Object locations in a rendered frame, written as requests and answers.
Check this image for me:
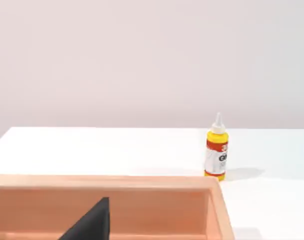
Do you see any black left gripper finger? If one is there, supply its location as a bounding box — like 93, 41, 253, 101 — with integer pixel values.
57, 196, 111, 240

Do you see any shallow salmon-coloured box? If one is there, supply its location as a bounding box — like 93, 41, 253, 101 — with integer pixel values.
0, 174, 236, 240

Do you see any yellow bottle with white nozzle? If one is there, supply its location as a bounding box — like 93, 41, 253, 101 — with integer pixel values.
204, 112, 229, 182

